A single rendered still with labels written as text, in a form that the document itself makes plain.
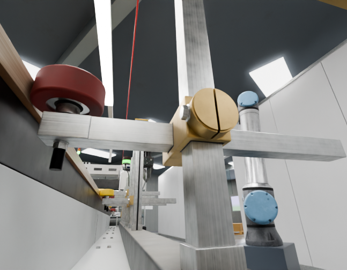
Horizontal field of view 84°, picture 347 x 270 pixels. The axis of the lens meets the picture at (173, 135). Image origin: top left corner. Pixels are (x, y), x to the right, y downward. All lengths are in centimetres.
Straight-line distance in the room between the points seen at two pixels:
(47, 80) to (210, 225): 22
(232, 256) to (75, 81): 23
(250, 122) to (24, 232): 107
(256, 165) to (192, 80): 91
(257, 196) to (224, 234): 86
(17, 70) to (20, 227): 19
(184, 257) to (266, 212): 86
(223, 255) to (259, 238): 104
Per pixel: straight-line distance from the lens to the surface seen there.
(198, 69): 26
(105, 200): 122
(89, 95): 24
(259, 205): 105
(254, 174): 110
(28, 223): 35
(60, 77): 25
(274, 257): 118
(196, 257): 18
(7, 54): 24
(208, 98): 20
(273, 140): 32
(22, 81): 27
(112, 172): 436
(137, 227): 91
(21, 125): 29
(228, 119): 19
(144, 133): 24
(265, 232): 124
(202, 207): 19
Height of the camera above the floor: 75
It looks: 23 degrees up
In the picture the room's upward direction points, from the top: 2 degrees counter-clockwise
